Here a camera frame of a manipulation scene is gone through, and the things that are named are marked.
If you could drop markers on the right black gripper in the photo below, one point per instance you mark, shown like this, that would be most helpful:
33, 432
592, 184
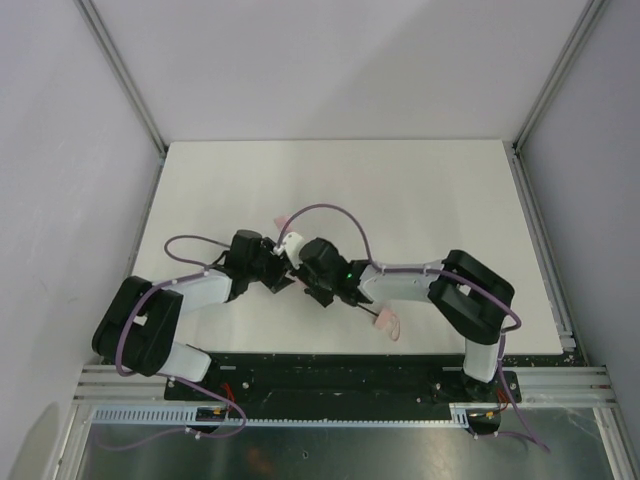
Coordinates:
310, 279

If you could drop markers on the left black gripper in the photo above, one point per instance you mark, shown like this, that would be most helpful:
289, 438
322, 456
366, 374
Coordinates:
273, 265

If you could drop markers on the pink folding umbrella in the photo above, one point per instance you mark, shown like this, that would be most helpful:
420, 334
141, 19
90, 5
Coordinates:
384, 319

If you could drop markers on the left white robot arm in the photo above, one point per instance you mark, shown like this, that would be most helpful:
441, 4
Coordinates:
137, 332

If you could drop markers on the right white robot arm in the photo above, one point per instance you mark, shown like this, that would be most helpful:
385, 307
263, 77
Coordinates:
471, 297

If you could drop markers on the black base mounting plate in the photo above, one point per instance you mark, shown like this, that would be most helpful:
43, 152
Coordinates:
352, 389

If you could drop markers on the left aluminium frame post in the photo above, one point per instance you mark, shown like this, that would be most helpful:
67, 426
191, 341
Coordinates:
102, 37

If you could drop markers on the aluminium frame post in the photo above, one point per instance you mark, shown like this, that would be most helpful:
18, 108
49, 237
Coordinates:
572, 48
102, 37

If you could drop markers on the aluminium frame rail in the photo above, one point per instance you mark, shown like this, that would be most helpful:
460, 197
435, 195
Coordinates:
568, 380

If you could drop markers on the right aluminium frame post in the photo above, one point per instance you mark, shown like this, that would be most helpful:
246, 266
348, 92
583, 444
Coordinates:
572, 48

